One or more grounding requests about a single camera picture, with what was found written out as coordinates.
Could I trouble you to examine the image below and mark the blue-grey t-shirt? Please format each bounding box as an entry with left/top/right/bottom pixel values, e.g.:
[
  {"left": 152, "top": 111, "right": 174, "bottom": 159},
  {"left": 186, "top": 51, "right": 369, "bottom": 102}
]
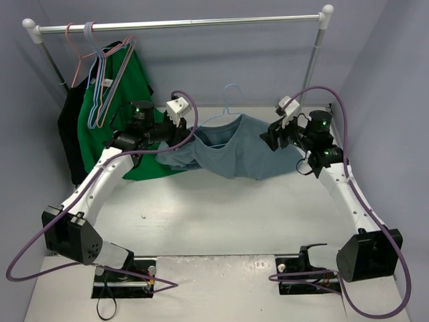
[{"left": 156, "top": 115, "right": 302, "bottom": 180}]

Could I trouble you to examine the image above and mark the light blue wire hanger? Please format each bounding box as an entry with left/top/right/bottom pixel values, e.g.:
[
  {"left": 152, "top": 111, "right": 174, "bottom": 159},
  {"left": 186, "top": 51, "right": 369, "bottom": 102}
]
[{"left": 197, "top": 83, "right": 244, "bottom": 129}]

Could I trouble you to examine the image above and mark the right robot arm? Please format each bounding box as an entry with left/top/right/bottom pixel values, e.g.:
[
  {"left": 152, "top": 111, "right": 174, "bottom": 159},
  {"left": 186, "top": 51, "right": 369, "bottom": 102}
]
[{"left": 260, "top": 110, "right": 403, "bottom": 282}]

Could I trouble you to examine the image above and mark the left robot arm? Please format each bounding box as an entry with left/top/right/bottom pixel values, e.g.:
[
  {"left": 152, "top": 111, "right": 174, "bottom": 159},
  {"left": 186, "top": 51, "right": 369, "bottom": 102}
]
[{"left": 42, "top": 97, "right": 191, "bottom": 282}]

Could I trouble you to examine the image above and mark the green t-shirt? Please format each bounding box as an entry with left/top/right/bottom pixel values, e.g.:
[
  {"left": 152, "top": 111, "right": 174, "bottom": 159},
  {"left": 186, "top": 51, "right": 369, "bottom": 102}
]
[{"left": 77, "top": 50, "right": 188, "bottom": 182}]

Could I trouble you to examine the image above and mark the black t-shirt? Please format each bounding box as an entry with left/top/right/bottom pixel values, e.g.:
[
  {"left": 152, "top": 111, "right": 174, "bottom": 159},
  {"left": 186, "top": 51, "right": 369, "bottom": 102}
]
[{"left": 58, "top": 52, "right": 154, "bottom": 185}]

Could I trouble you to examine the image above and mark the silver clothes rack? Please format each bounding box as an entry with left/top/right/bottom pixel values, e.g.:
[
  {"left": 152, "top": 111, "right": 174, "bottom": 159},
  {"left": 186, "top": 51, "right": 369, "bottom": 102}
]
[{"left": 22, "top": 5, "right": 334, "bottom": 92}]

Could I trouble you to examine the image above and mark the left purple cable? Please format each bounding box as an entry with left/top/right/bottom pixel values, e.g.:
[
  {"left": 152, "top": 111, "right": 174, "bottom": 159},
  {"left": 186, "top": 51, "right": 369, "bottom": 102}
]
[{"left": 5, "top": 89, "right": 199, "bottom": 294}]

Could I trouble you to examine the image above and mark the purple cable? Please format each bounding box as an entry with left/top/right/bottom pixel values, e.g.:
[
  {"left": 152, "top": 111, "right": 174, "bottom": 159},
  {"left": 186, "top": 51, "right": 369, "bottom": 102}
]
[
  {"left": 267, "top": 86, "right": 412, "bottom": 318},
  {"left": 5, "top": 89, "right": 199, "bottom": 294}
]

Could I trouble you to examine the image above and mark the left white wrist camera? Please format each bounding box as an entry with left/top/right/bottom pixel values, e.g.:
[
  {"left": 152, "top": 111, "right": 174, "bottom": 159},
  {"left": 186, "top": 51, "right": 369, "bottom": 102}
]
[{"left": 166, "top": 97, "right": 191, "bottom": 127}]

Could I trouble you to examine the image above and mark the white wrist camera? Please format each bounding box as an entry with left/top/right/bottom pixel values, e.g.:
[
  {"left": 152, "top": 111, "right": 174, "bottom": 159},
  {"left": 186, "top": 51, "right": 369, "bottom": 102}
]
[
  {"left": 166, "top": 97, "right": 191, "bottom": 127},
  {"left": 275, "top": 96, "right": 300, "bottom": 129}
]

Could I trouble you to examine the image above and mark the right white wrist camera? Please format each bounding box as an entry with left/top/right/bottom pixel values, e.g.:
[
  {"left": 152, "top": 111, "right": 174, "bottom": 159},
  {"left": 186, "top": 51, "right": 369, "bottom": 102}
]
[{"left": 275, "top": 96, "right": 300, "bottom": 129}]

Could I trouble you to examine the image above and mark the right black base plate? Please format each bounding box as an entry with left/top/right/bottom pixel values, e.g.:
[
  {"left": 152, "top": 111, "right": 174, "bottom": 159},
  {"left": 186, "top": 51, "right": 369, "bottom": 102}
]
[{"left": 269, "top": 244, "right": 342, "bottom": 296}]

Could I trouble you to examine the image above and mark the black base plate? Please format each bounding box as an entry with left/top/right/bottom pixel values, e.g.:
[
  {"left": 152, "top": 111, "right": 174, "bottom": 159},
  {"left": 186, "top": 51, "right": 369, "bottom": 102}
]
[
  {"left": 91, "top": 257, "right": 157, "bottom": 299},
  {"left": 269, "top": 244, "right": 342, "bottom": 296}
]

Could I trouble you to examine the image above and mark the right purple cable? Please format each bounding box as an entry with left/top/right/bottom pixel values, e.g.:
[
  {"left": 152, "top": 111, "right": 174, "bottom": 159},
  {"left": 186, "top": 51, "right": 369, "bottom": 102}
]
[{"left": 267, "top": 86, "right": 412, "bottom": 318}]

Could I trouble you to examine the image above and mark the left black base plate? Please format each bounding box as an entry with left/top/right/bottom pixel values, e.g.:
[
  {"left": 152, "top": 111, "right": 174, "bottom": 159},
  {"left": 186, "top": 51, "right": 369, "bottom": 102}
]
[{"left": 91, "top": 257, "right": 157, "bottom": 299}]

